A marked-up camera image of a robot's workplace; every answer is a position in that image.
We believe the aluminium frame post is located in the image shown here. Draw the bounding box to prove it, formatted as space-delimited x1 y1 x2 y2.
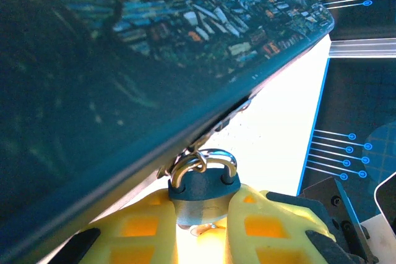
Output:
328 37 396 59

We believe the starry night print tin box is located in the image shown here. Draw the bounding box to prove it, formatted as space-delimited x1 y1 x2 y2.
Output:
0 0 335 264

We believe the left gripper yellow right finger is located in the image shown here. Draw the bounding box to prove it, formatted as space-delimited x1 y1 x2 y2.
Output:
225 183 356 264

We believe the silver padlock with blue cap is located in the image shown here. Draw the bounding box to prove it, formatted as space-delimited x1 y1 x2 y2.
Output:
168 148 241 231

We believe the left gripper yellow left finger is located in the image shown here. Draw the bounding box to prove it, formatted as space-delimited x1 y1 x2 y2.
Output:
46 188 180 264

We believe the metal box latch loop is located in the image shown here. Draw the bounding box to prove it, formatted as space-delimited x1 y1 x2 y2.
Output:
156 148 208 181

